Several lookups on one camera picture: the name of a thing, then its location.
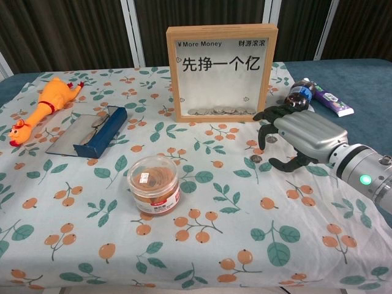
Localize pile of silver coins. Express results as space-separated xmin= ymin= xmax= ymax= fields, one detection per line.
xmin=187 ymin=105 xmax=257 ymax=116

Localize open blue glasses case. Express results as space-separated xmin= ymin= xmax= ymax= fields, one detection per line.
xmin=45 ymin=105 xmax=128 ymax=159

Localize yellow rubber chicken toy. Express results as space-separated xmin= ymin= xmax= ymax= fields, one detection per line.
xmin=8 ymin=77 xmax=85 ymax=148

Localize floral leaf print tablecloth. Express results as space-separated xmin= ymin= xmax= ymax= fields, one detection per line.
xmin=0 ymin=61 xmax=392 ymax=290

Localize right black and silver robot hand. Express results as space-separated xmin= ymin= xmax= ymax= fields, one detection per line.
xmin=252 ymin=105 xmax=349 ymax=175

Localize white partition frame post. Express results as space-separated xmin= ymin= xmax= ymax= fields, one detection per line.
xmin=269 ymin=0 xmax=284 ymax=64
xmin=0 ymin=50 xmax=15 ymax=81
xmin=121 ymin=0 xmax=146 ymax=67
xmin=314 ymin=0 xmax=340 ymax=61

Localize purple and white toothpaste tube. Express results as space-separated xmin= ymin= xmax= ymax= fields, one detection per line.
xmin=312 ymin=81 xmax=355 ymax=118

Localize black rimmed eyeglasses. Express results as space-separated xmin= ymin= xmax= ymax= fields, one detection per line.
xmin=80 ymin=113 xmax=110 ymax=145

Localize dark ribbed partition panel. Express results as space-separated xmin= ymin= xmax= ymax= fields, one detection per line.
xmin=0 ymin=0 xmax=135 ymax=77
xmin=134 ymin=0 xmax=273 ymax=67
xmin=275 ymin=0 xmax=333 ymax=62
xmin=321 ymin=0 xmax=392 ymax=61

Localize clear jar of rubber bands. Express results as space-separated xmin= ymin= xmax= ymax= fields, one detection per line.
xmin=127 ymin=155 xmax=181 ymax=217

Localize wooden framed money box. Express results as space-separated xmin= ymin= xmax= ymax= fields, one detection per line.
xmin=166 ymin=25 xmax=279 ymax=123

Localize small cola bottle blue label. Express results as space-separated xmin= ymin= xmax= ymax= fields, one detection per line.
xmin=283 ymin=78 xmax=316 ymax=113

